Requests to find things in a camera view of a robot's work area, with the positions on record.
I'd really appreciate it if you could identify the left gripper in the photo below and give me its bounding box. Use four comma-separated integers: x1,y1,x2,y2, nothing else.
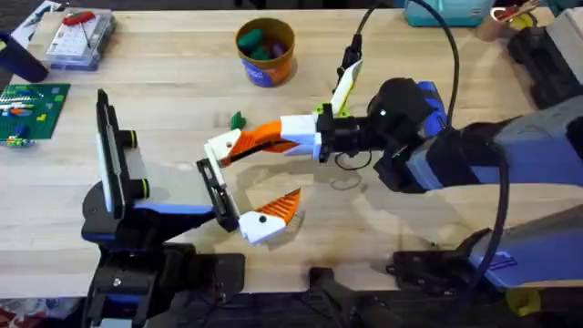
81,128,302,248

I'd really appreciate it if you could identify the green board with blocks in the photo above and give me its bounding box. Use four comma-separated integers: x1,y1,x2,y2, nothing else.
0,82,72,149

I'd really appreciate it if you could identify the heap of scissors and tools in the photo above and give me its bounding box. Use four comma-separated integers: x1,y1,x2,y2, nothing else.
476,0,547,42

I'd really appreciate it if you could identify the green disc with holes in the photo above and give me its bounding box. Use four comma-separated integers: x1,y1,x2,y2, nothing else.
315,102,353,120

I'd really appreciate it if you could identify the green toy vegetable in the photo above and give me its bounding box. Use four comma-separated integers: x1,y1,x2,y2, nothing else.
229,110,248,131

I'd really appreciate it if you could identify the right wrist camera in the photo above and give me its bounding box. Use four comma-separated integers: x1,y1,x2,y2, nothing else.
336,33,364,79

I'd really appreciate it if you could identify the white paper sheet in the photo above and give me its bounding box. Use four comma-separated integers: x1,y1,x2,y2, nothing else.
10,0,65,49

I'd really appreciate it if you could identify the right wrist flat plate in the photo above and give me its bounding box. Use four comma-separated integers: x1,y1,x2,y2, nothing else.
328,58,364,117

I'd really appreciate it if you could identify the wrist flat plate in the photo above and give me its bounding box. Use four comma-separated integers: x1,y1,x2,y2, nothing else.
94,88,128,220
328,58,364,117

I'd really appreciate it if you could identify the black case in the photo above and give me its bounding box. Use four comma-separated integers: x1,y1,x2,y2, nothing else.
506,26,583,111

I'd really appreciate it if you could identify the orange ribbed wedge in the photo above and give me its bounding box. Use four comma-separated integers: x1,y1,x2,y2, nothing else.
221,130,292,166

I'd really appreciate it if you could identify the dark blue cylinder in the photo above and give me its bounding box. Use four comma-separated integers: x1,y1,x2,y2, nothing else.
0,30,50,84

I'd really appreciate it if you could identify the thin black cable loop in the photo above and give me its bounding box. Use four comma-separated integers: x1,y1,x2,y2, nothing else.
333,151,373,173

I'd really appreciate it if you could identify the red handled tool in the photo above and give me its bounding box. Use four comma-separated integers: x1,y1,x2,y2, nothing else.
61,10,97,27

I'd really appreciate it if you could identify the black camera cable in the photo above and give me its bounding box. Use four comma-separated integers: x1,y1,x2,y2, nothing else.
353,0,511,292

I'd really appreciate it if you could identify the clear plastic parts box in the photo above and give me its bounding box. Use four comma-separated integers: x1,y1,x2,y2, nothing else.
44,7,116,73

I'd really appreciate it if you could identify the beige box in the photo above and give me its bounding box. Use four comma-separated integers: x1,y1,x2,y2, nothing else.
545,7,583,86

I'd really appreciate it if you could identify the teal box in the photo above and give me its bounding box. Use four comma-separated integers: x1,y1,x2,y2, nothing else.
403,0,496,28

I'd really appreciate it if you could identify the left wrist flat plate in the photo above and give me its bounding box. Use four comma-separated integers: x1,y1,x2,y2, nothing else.
94,88,128,220

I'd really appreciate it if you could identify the black knob with yellow ring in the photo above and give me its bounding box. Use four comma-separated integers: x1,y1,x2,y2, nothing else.
118,128,139,149
129,178,151,200

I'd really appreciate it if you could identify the brown tub with toys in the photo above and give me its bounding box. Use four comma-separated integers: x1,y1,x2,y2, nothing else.
234,16,297,89

